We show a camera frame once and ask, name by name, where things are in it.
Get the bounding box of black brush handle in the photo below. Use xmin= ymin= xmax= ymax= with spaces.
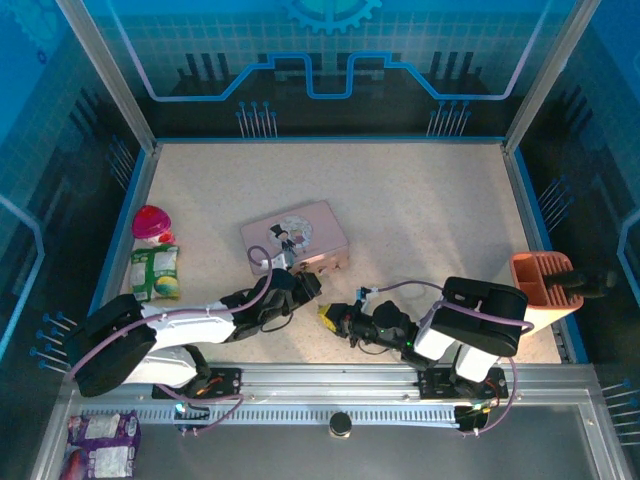
xmin=542 ymin=268 xmax=619 ymax=301

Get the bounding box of green snack bag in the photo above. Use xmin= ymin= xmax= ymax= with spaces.
xmin=128 ymin=243 xmax=181 ymax=304

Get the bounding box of slotted grey cable duct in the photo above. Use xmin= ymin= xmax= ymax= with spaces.
xmin=79 ymin=403 xmax=461 ymax=427

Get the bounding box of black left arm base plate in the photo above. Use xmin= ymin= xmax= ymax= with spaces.
xmin=151 ymin=367 xmax=244 ymax=400

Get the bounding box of aluminium frame post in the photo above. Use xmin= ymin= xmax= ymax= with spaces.
xmin=502 ymin=0 xmax=601 ymax=154
xmin=54 ymin=0 xmax=162 ymax=154

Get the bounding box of orange plastic rack holder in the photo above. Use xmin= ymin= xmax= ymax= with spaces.
xmin=509 ymin=251 xmax=585 ymax=334

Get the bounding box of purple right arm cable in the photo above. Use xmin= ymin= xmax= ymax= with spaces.
xmin=364 ymin=279 xmax=536 ymax=436

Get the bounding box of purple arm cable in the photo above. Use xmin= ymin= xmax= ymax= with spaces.
xmin=69 ymin=244 xmax=274 ymax=436
xmin=364 ymin=279 xmax=536 ymax=436

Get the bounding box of pink tin box with couple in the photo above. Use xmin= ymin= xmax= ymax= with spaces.
xmin=239 ymin=200 xmax=350 ymax=276

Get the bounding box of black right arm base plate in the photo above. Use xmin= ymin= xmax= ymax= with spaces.
xmin=417 ymin=367 xmax=509 ymax=401

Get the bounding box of black round knob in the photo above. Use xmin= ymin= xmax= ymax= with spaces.
xmin=328 ymin=412 xmax=353 ymax=441

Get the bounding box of aluminium mounting rail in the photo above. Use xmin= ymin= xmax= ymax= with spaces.
xmin=64 ymin=363 xmax=601 ymax=407

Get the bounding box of pink red lidded cup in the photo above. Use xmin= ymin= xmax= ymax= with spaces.
xmin=131 ymin=204 xmax=175 ymax=246

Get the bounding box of purple snack bag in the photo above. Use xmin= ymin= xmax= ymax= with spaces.
xmin=60 ymin=409 xmax=143 ymax=480

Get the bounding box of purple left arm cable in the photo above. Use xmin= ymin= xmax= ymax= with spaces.
xmin=69 ymin=244 xmax=274 ymax=436

